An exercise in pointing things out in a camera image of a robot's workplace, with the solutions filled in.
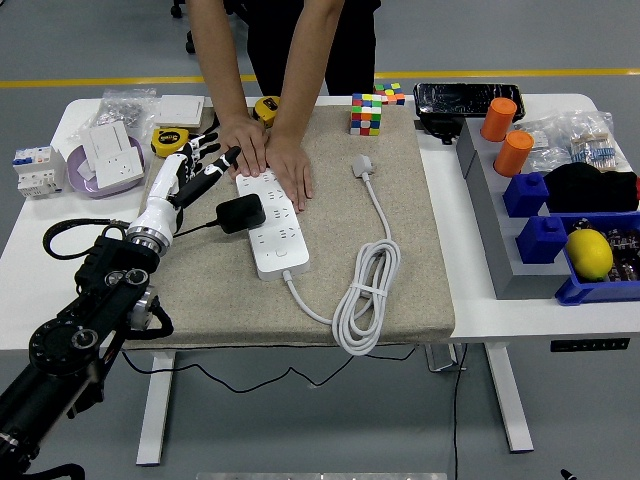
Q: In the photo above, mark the black plastic tray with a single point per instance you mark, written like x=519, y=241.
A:
x=465, y=97

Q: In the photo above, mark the person's left hand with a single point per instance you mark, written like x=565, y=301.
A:
x=290, y=165

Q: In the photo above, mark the white blank switch plate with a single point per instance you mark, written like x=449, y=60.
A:
x=105, y=142

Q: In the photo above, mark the purple bowl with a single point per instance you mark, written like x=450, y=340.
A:
x=80, y=182

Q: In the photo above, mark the black table control panel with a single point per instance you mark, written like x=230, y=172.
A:
x=590, y=345

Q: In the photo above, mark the clear bag of small parts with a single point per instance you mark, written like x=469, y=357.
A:
x=545, y=150

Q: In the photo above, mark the clear bag of resistors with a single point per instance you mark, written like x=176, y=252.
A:
x=597, y=145

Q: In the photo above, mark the white wall socket plate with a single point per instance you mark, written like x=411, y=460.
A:
x=120, y=167

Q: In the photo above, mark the clear bag of screws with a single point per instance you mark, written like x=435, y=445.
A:
x=125, y=107

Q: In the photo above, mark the white table leg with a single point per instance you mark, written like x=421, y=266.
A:
x=510, y=400
x=152, y=440

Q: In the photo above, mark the white wall switch panel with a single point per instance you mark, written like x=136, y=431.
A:
x=179, y=110

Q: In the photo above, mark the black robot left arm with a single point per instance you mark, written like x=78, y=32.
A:
x=75, y=340

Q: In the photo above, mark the large colourful puzzle cube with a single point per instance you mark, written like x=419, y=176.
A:
x=365, y=115

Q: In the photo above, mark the person's left forearm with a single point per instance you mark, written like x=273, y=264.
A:
x=310, y=65

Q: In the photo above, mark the person's right hand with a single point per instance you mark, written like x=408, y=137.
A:
x=250, y=145

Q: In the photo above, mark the dark packet in bin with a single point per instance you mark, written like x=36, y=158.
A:
x=625, y=255

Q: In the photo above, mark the grey-brown mat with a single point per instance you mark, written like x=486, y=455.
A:
x=330, y=225

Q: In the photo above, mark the orange cylinder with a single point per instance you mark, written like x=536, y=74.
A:
x=499, y=120
x=514, y=155

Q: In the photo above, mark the small colourful puzzle cube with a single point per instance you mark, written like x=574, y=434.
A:
x=391, y=94

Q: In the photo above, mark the black plug adapter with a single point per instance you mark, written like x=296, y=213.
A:
x=242, y=212

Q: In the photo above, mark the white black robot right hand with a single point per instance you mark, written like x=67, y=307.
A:
x=567, y=475

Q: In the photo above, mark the white power strip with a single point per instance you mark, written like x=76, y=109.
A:
x=272, y=240

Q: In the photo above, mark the grey stepped block holder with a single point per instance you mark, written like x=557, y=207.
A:
x=495, y=240

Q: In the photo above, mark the grey box under table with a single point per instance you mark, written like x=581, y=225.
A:
x=441, y=357

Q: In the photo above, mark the blue storage bin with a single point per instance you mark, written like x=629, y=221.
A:
x=585, y=292

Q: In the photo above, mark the yellow black tape measure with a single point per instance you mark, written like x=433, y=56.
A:
x=265, y=107

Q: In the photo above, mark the blue block with knob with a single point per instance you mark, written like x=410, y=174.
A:
x=525, y=195
x=541, y=241

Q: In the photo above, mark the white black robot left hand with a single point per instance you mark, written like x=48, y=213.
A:
x=162, y=195

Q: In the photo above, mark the black office chair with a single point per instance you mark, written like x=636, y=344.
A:
x=176, y=10

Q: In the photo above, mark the person's body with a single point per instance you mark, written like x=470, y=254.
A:
x=270, y=50

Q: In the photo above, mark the white circuit breaker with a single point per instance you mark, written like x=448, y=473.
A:
x=37, y=172

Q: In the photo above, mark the black cloth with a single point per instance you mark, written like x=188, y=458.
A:
x=590, y=187

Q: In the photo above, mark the yellow lemon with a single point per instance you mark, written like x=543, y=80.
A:
x=590, y=254

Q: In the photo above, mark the person's right forearm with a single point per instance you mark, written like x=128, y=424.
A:
x=220, y=60

